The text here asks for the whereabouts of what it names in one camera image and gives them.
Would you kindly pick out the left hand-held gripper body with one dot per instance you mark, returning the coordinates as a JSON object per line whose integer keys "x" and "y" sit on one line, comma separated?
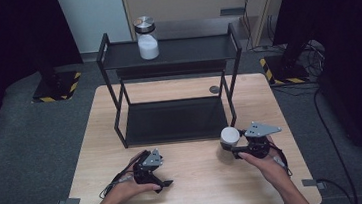
{"x": 149, "y": 163}

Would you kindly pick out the black two-tier metal rack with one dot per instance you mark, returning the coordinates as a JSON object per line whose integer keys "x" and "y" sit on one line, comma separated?
{"x": 190, "y": 51}

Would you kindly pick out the black curtain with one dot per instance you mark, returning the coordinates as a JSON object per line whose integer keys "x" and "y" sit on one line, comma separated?
{"x": 2, "y": 39}
{"x": 353, "y": 31}

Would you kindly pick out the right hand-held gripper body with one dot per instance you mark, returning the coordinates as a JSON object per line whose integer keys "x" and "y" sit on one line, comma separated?
{"x": 260, "y": 129}

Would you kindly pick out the grey table clamp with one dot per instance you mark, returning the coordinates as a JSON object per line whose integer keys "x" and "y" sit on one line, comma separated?
{"x": 312, "y": 183}
{"x": 68, "y": 202}

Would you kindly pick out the glass jar with white lid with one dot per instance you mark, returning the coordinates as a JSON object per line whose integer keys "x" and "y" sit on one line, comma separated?
{"x": 230, "y": 136}

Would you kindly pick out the glass jar with metal lid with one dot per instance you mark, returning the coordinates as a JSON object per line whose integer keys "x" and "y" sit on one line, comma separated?
{"x": 147, "y": 45}

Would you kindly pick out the person's left hand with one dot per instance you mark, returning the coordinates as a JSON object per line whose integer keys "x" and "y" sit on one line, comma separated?
{"x": 127, "y": 194}

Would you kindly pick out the person's right hand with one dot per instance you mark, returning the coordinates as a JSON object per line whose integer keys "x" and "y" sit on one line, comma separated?
{"x": 272, "y": 167}

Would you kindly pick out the black stand with striped base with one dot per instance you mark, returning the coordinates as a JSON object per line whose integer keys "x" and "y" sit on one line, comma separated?
{"x": 55, "y": 89}
{"x": 283, "y": 72}

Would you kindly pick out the light wooden cabinet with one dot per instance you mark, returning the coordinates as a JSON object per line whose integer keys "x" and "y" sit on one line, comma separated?
{"x": 186, "y": 1}

